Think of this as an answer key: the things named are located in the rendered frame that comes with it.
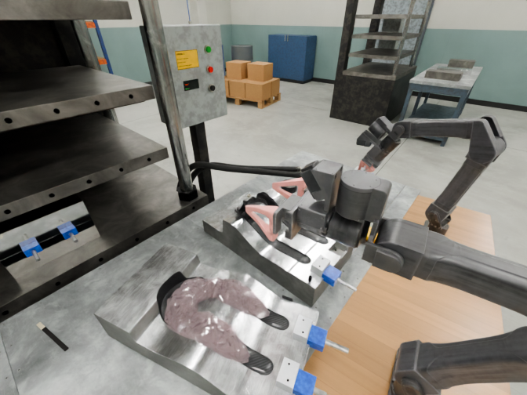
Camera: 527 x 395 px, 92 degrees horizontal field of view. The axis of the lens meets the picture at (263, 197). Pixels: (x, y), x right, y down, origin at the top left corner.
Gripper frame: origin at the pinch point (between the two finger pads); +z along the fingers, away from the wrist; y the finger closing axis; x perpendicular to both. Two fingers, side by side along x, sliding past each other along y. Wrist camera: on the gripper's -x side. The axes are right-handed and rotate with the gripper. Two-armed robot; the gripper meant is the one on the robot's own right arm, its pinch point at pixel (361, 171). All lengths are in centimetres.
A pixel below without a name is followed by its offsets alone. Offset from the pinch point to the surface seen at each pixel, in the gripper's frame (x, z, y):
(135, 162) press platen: -66, 27, 61
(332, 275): 13, -2, 55
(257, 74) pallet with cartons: -258, 181, -333
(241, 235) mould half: -14, 12, 59
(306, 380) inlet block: 20, -1, 81
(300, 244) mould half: 1.5, 6.6, 48.4
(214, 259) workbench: -16, 26, 65
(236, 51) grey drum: -414, 241, -460
